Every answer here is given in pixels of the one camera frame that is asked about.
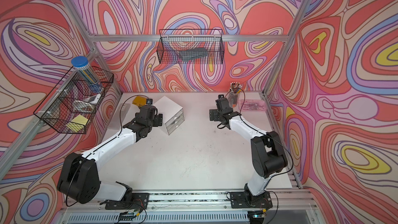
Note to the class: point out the black wire basket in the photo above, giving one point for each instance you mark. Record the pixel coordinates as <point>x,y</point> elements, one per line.
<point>172,41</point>
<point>68,102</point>

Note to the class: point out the blue lid pencil tube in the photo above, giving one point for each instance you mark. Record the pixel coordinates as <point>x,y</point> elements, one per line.
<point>81,64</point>

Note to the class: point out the white item in basket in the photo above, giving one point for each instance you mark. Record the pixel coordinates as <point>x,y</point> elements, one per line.
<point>93,99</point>

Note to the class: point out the yellow sticky notes pad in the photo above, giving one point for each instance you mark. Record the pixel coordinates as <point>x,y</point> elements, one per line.
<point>77,124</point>

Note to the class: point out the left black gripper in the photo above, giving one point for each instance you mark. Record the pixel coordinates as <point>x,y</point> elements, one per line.
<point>157,120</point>

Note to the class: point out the pink transparent pencil case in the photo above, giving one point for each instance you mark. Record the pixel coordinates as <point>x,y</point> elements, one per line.
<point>252,105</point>

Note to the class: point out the dark grey item in basket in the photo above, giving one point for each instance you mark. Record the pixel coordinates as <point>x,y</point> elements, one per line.
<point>193,54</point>

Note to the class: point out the clear pen holder cup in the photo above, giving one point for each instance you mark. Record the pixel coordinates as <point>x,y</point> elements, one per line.
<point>234,92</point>

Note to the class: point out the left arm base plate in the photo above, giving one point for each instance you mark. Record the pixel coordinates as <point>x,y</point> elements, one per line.
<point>137,201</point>

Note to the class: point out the black wire basket left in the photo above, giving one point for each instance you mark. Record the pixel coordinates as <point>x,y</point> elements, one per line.
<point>68,102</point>

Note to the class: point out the black wire basket back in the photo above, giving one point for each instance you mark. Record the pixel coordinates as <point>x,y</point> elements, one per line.
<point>172,41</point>

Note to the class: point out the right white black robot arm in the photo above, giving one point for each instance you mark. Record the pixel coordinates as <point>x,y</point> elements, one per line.
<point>268,155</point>

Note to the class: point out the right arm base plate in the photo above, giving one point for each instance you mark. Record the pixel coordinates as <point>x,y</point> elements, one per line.
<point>244,199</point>

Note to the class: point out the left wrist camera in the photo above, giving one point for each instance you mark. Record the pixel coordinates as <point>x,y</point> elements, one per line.
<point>149,101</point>

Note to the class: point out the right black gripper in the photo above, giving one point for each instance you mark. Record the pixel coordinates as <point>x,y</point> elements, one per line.
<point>213,114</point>

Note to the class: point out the white drawer cabinet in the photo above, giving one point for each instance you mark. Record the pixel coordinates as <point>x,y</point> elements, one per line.
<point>173,115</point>

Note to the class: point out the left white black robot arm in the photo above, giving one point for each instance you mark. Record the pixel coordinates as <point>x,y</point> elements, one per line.
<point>79,178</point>

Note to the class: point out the yellow sponge block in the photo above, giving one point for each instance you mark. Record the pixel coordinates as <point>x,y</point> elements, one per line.
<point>139,100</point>

